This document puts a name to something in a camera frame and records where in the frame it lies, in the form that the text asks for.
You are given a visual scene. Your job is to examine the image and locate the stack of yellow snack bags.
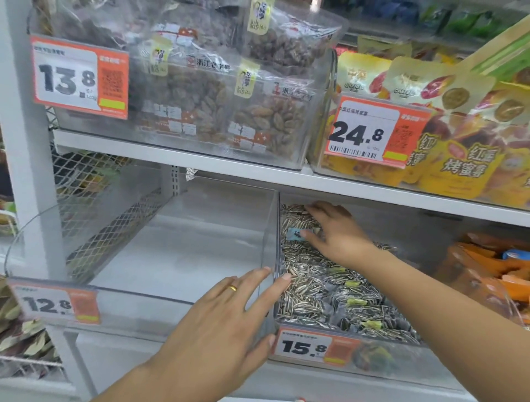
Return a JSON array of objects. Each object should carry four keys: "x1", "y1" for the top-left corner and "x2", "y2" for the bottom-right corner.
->
[{"x1": 314, "y1": 36, "x2": 530, "y2": 209}]

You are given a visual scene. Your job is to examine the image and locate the orange white price tag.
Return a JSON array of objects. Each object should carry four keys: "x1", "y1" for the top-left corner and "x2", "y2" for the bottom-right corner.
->
[
  {"x1": 272, "y1": 326, "x2": 362, "y2": 366},
  {"x1": 29, "y1": 34, "x2": 130, "y2": 121},
  {"x1": 7, "y1": 278, "x2": 102, "y2": 326},
  {"x1": 324, "y1": 92, "x2": 432, "y2": 170}
]

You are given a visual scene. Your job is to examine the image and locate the empty clear plastic bin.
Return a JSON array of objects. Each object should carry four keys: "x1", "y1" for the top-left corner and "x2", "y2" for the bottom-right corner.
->
[{"x1": 3, "y1": 165, "x2": 279, "y2": 345}]

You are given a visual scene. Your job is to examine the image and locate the person's right hand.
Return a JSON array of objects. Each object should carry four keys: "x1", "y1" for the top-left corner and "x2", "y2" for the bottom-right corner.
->
[{"x1": 299, "y1": 200, "x2": 395, "y2": 271}]

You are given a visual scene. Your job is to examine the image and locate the clear bin of nut bags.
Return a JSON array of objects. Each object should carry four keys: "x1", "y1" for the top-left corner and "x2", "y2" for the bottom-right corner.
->
[{"x1": 33, "y1": 0, "x2": 345, "y2": 165}]

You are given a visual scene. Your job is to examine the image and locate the person's right forearm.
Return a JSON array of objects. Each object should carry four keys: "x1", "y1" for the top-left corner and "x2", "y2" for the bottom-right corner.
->
[{"x1": 360, "y1": 250, "x2": 530, "y2": 402}]

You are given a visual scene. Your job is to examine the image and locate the green beige snack bag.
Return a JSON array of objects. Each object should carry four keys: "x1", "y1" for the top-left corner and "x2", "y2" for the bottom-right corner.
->
[{"x1": 458, "y1": 15, "x2": 530, "y2": 87}]

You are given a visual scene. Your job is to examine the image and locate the person's left hand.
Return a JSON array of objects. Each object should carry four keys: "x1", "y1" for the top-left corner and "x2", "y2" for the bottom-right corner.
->
[{"x1": 146, "y1": 266, "x2": 294, "y2": 395}]

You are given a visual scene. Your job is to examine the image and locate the white wire end rack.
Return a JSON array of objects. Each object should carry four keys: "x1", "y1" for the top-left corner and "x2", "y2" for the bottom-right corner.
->
[{"x1": 0, "y1": 124, "x2": 83, "y2": 392}]

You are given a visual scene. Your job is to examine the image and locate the pile of brown snack bags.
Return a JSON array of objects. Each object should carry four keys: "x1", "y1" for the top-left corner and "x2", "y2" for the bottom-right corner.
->
[{"x1": 0, "y1": 276, "x2": 63, "y2": 374}]

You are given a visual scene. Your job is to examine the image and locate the white store shelf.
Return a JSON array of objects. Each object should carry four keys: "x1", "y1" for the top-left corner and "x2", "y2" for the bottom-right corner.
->
[{"x1": 0, "y1": 0, "x2": 530, "y2": 402}]

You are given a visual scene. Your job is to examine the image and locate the sunflower seed packets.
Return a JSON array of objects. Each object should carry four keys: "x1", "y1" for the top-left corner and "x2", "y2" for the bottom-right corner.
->
[{"x1": 276, "y1": 202, "x2": 422, "y2": 345}]

